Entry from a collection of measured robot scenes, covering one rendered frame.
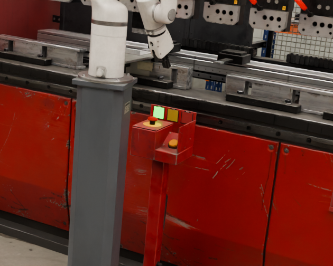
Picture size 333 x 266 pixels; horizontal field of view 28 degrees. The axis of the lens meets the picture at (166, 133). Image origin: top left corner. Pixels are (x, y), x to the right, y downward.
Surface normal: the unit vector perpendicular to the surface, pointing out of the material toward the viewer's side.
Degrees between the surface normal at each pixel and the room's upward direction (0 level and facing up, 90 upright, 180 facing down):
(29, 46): 90
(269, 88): 90
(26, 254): 0
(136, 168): 90
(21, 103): 90
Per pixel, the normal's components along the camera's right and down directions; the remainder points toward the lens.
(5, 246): 0.09, -0.96
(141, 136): -0.43, 0.20
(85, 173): -0.22, 0.24
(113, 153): 0.53, 0.27
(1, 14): 0.89, 0.20
